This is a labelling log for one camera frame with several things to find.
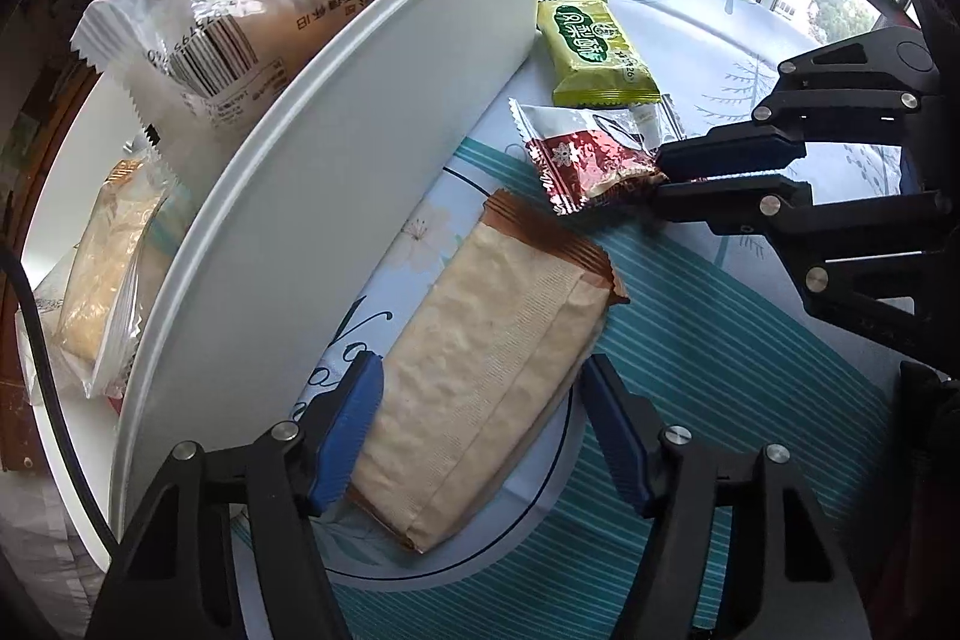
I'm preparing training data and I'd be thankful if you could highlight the light blue tree tablecloth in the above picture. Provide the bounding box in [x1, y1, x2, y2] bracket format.
[454, 0, 901, 203]

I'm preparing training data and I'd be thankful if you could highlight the sliced bread blue bag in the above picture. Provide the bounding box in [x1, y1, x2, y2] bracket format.
[34, 149, 194, 401]

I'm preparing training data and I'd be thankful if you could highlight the white plastic bin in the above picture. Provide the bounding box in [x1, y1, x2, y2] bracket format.
[64, 0, 537, 530]

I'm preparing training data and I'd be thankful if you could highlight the green snack packet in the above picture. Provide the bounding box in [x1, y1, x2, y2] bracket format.
[537, 0, 661, 109]

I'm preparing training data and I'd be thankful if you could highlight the wafer bar clear wrapper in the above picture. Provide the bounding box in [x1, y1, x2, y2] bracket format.
[352, 188, 628, 554]

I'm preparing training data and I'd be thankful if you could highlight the red white cookie pack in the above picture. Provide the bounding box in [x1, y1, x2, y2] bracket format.
[509, 96, 682, 216]

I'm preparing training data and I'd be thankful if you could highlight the teal striped placemat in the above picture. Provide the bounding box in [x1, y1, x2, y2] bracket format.
[231, 136, 895, 640]

